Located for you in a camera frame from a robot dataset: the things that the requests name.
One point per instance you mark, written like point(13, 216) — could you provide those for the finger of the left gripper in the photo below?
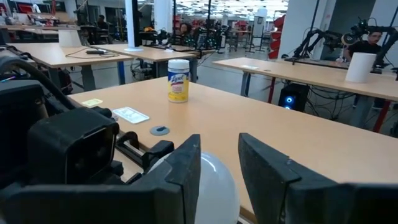
point(158, 154)

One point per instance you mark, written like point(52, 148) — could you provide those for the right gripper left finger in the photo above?
point(174, 193)

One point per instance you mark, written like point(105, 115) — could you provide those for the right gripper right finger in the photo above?
point(280, 193)

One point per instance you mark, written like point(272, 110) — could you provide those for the white lightbulb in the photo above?
point(214, 193)

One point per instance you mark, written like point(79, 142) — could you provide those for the background black robot arm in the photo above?
point(311, 37)
point(388, 40)

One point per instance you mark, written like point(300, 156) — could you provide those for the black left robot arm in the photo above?
point(18, 102)

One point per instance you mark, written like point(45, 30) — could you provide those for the white card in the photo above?
point(130, 115)

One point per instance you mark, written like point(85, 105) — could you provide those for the yellow sticky note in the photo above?
point(92, 103)

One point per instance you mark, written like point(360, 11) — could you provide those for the Lysol wipes canister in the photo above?
point(178, 81)

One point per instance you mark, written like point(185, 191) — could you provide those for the beige background table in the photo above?
point(295, 73)
point(155, 53)
point(56, 54)

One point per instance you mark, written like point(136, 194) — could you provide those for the black computer tower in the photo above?
point(292, 98)

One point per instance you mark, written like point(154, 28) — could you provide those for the white box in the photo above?
point(70, 38)

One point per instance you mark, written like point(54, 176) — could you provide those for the person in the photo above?
point(365, 46)
point(186, 31)
point(102, 22)

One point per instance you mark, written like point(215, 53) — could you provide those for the white upright panel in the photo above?
point(133, 25)

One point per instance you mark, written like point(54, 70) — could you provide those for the white paper roll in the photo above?
point(360, 67)

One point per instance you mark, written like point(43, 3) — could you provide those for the red stacked bins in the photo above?
point(276, 37)

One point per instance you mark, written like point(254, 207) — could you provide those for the black metal frame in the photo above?
point(130, 154)

